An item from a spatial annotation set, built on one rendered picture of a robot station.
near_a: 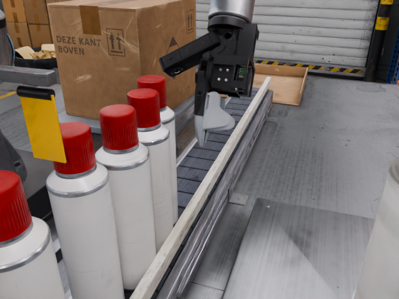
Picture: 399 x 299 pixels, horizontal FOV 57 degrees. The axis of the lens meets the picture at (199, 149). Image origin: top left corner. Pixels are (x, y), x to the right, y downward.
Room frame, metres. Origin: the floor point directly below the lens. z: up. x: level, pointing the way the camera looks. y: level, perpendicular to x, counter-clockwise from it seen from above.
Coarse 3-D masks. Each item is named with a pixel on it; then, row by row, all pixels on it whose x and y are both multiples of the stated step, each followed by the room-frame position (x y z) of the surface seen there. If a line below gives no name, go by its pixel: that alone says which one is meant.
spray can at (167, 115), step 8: (144, 80) 0.40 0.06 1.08; (152, 80) 0.40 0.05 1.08; (160, 80) 0.40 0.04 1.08; (152, 88) 0.40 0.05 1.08; (160, 88) 0.40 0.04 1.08; (160, 96) 0.40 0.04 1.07; (160, 104) 0.40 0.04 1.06; (160, 112) 0.40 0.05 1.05; (168, 112) 0.40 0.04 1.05; (168, 120) 0.39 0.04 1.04; (168, 128) 0.39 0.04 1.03; (176, 176) 0.41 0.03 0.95; (176, 184) 0.41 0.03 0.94; (176, 192) 0.41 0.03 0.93; (176, 200) 0.41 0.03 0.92; (176, 208) 0.40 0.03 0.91; (176, 216) 0.40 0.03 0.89
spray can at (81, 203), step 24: (72, 144) 0.25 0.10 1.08; (72, 168) 0.25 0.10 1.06; (96, 168) 0.27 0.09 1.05; (48, 192) 0.25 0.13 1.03; (72, 192) 0.24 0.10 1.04; (96, 192) 0.25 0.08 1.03; (72, 216) 0.24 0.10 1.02; (96, 216) 0.25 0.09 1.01; (72, 240) 0.24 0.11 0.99; (96, 240) 0.25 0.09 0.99; (72, 264) 0.24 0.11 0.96; (96, 264) 0.25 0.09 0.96; (120, 264) 0.27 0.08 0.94; (72, 288) 0.25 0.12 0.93; (96, 288) 0.24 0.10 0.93; (120, 288) 0.26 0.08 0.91
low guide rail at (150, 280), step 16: (256, 96) 0.84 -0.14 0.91; (240, 128) 0.65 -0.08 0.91; (224, 160) 0.54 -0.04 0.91; (208, 176) 0.47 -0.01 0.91; (208, 192) 0.45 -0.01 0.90; (192, 208) 0.39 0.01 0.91; (176, 224) 0.36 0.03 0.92; (176, 240) 0.33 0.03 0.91; (160, 256) 0.30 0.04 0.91; (160, 272) 0.29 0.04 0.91; (144, 288) 0.26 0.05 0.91
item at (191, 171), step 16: (240, 112) 0.83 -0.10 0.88; (256, 112) 0.87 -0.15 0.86; (208, 144) 0.65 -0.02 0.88; (224, 144) 0.65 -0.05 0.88; (192, 160) 0.59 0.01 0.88; (208, 160) 0.59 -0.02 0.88; (192, 176) 0.53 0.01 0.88; (192, 192) 0.48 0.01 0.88; (192, 224) 0.40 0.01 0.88; (176, 256) 0.34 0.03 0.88; (160, 288) 0.29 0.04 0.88
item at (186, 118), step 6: (192, 108) 0.64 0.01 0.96; (186, 114) 0.61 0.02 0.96; (192, 114) 0.62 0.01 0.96; (180, 120) 0.58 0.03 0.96; (186, 120) 0.59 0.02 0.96; (180, 126) 0.56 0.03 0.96; (54, 246) 0.27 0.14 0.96; (60, 246) 0.27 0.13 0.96; (60, 252) 0.27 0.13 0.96; (60, 258) 0.26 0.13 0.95
